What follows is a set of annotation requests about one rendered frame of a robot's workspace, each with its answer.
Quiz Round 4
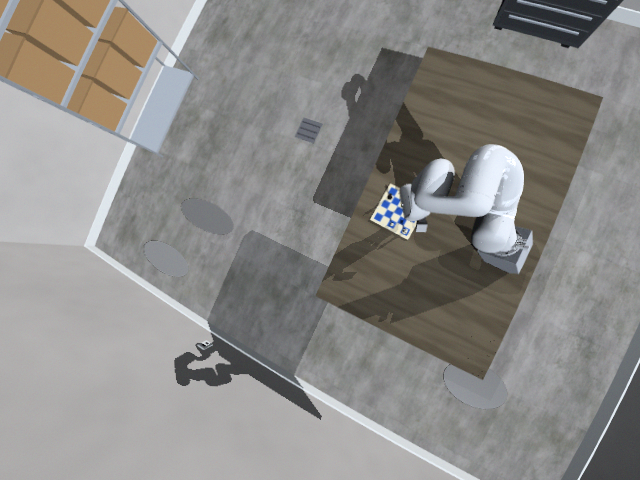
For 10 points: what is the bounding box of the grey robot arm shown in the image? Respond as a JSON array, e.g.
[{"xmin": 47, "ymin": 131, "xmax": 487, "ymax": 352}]
[{"xmin": 400, "ymin": 144, "xmax": 530, "ymax": 256}]

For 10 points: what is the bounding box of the blue and cream chessboard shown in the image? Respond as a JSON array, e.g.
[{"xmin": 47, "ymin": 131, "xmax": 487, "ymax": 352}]
[{"xmin": 371, "ymin": 184, "xmax": 417, "ymax": 240}]

